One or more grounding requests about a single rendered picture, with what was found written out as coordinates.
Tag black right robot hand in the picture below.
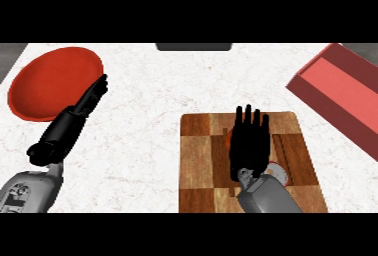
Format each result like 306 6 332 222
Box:
228 104 271 179

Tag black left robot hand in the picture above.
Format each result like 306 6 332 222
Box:
24 73 109 167

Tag wooden checkered cutting board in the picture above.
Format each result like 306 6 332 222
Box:
176 111 329 214

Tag red open box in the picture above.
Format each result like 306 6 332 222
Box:
284 42 378 163

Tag pale can with red rim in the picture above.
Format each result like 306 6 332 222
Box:
264 161 290 187

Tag red round plate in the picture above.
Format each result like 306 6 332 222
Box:
5 46 106 123

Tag dark grey flat appliance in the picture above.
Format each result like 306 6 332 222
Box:
154 42 233 52

